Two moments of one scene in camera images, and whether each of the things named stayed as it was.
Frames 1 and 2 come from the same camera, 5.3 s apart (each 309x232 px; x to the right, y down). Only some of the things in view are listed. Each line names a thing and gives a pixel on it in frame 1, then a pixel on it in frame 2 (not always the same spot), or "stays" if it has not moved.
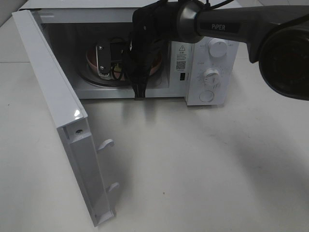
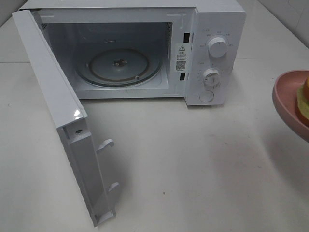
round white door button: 206,96 stays
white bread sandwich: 118,67 → 302,97
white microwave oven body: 91,43 stays
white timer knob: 212,77 stays
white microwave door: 69,114 stays
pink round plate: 91,62 → 285,90
